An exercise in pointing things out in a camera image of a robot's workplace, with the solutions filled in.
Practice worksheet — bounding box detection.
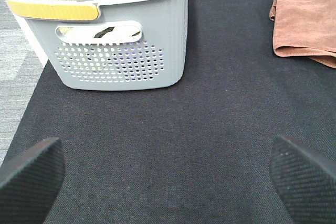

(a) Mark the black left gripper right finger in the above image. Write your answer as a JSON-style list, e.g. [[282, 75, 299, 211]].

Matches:
[[269, 135, 335, 223]]

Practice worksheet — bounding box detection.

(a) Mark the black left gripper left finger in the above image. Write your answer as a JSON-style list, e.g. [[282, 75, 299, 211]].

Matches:
[[1, 137, 65, 223]]

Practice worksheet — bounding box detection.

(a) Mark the brown towel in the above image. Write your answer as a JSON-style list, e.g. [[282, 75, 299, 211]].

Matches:
[[269, 0, 335, 69]]

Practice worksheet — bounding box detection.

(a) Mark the black table mat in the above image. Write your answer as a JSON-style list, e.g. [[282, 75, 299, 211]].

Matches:
[[5, 0, 335, 223]]

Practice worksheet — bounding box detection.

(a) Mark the grey plastic laundry basket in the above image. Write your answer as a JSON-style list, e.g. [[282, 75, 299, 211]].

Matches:
[[14, 0, 188, 91]]

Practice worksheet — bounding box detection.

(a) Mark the white black patterned towel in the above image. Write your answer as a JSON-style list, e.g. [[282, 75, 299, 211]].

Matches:
[[56, 0, 142, 44]]

